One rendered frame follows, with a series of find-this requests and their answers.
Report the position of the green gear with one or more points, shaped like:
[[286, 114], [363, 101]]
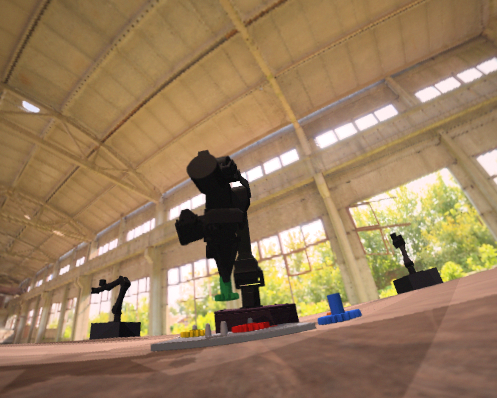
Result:
[[226, 292]]

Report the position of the yellow gear with black stripe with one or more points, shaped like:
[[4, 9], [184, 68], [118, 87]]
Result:
[[192, 333]]

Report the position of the blue gear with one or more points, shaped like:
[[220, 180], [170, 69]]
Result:
[[337, 311]]

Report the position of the red gear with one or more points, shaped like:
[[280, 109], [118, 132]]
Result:
[[250, 327]]

